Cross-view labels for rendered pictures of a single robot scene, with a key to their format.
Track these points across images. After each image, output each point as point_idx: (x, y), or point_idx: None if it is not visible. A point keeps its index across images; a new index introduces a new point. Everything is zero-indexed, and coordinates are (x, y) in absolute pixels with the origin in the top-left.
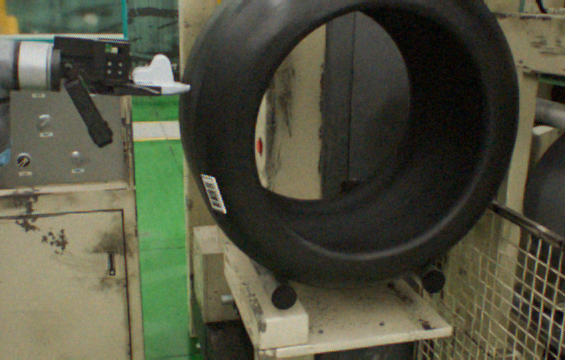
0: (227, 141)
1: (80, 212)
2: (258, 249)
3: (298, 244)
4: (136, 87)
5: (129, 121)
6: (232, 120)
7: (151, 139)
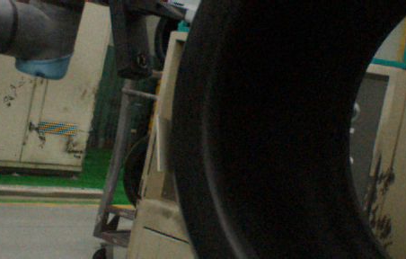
0: (185, 68)
1: None
2: (195, 251)
3: (232, 258)
4: (155, 2)
5: (373, 173)
6: (196, 40)
7: None
